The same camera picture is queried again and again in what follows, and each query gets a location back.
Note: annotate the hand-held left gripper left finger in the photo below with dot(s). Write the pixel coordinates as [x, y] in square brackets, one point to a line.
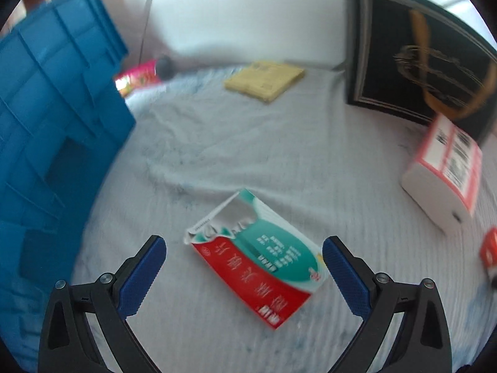
[141, 276]

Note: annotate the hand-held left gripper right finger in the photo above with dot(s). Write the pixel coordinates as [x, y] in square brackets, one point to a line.
[347, 278]

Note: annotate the red and teal medicine box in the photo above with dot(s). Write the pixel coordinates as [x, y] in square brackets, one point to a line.
[264, 264]

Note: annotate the blue plastic crate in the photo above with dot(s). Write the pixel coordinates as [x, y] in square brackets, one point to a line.
[46, 155]

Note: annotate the white and pink box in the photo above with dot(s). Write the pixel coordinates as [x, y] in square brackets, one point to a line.
[446, 178]

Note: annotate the small red box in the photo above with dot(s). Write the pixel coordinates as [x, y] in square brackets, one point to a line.
[490, 250]

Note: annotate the pink snack packet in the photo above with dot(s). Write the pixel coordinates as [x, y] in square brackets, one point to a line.
[138, 78]

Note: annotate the grey round object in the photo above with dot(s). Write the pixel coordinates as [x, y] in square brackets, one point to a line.
[166, 67]

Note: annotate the yellow flat packet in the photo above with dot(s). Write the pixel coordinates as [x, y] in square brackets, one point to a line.
[266, 79]

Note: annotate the black gift bag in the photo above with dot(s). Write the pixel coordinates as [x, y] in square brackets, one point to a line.
[417, 54]

